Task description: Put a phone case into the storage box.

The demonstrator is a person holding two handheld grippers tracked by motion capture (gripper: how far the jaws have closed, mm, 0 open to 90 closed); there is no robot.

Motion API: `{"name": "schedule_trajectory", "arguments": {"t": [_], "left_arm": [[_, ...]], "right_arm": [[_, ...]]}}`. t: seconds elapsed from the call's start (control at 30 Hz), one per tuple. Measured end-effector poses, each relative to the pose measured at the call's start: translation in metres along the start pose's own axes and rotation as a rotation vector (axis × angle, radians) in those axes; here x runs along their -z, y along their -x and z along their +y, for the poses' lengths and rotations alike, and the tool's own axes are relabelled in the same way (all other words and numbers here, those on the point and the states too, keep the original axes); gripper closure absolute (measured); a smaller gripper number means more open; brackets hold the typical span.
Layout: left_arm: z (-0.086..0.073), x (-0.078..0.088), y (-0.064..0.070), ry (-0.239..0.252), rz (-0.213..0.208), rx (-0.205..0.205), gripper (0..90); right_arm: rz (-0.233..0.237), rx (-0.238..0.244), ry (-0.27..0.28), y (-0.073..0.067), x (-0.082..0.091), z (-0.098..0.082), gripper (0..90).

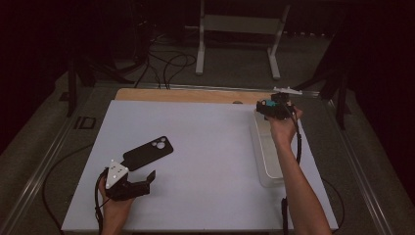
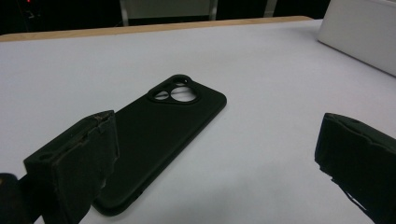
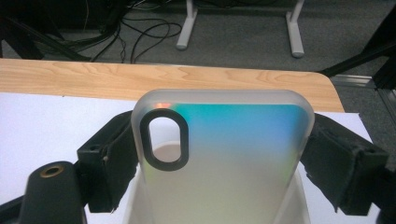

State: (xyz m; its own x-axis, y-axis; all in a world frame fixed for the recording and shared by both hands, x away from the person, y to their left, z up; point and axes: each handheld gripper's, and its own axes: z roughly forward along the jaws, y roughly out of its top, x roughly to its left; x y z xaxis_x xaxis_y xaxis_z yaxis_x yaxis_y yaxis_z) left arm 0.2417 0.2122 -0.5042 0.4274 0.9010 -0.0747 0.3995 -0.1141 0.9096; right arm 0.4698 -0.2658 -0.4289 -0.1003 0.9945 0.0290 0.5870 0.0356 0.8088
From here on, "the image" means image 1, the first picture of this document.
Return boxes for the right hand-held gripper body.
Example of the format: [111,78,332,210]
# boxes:
[265,85,303,120]

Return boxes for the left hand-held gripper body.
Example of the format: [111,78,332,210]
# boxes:
[104,159,152,202]

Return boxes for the black phone case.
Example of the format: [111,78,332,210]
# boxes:
[121,135,174,171]

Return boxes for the clear plastic tray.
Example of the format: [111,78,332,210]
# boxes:
[250,109,286,189]

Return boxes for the person's right hand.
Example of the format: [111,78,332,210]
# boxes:
[266,107,303,150]

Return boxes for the person's left hand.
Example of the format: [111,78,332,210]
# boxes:
[98,178,135,229]

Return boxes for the black stand legs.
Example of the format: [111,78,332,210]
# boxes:
[293,42,355,131]
[66,55,135,118]

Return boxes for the white table cover sheet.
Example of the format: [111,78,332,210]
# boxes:
[61,99,339,233]

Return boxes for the grey metal stand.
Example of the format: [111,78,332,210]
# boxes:
[195,0,292,81]

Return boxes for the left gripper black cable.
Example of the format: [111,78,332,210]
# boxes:
[94,168,111,235]

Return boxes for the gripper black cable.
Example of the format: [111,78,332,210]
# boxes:
[281,103,303,235]
[94,168,111,235]

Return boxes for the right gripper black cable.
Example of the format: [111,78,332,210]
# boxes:
[281,103,303,235]

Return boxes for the black floor cables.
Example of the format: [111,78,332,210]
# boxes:
[133,30,198,90]

